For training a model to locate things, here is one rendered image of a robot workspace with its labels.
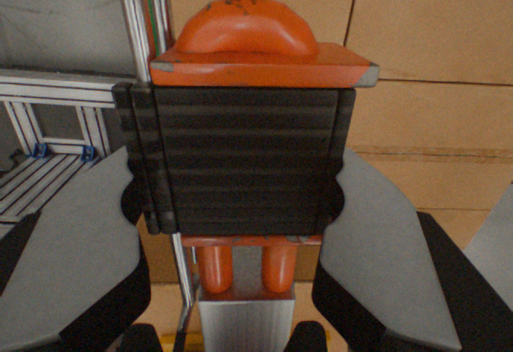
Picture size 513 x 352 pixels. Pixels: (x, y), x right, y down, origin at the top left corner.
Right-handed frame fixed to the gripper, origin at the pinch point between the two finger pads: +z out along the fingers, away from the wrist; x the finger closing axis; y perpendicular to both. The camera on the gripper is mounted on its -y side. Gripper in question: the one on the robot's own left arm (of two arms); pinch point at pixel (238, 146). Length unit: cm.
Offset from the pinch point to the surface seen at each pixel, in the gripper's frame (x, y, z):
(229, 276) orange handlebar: -0.7, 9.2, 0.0
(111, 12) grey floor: -52, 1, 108
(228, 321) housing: -0.8, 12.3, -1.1
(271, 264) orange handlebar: 1.8, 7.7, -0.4
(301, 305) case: 9.1, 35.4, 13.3
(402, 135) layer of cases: 42, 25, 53
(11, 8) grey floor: -89, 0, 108
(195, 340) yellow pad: -7.9, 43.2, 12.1
